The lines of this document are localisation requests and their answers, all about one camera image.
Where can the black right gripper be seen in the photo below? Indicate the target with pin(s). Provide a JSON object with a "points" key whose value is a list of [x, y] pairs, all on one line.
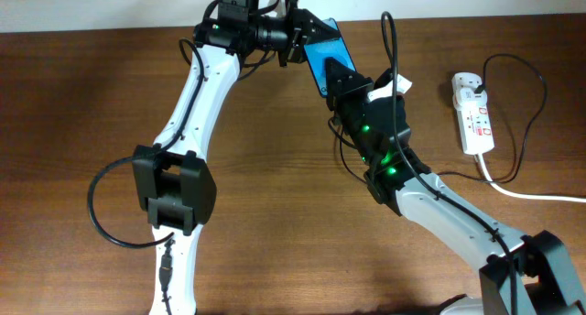
{"points": [[350, 92]]}

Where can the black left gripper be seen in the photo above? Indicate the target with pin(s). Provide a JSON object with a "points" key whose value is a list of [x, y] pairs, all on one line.
{"points": [[301, 32]]}

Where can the blue Galaxy smartphone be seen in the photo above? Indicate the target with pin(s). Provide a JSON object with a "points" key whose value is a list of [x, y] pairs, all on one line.
{"points": [[318, 53]]}

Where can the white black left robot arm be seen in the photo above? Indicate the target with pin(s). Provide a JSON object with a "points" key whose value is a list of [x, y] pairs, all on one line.
{"points": [[174, 184]]}

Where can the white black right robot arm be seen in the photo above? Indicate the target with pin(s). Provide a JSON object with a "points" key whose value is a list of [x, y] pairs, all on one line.
{"points": [[519, 274]]}

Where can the white USB charger adapter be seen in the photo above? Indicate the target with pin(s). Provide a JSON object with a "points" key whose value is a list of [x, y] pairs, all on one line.
{"points": [[466, 97]]}

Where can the white power strip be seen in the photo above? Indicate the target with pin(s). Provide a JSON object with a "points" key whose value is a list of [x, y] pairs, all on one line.
{"points": [[474, 123]]}

